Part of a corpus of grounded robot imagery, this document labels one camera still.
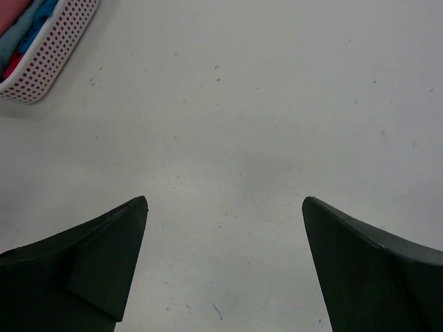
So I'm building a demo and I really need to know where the blue t shirt in basket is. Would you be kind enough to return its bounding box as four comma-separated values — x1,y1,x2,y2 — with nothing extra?
17,0,58,55

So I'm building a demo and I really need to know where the white perforated laundry basket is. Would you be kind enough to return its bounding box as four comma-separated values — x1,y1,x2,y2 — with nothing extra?
1,0,100,104

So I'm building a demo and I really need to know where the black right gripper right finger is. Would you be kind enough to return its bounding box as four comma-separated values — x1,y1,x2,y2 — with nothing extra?
302,196,442,331

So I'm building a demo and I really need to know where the teal t shirt in basket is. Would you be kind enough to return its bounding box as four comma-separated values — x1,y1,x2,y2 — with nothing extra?
1,0,44,72

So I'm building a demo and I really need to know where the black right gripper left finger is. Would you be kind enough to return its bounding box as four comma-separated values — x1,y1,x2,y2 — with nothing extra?
1,196,147,331

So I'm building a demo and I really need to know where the red t shirt in basket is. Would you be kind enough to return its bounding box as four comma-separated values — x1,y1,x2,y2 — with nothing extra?
3,50,23,79

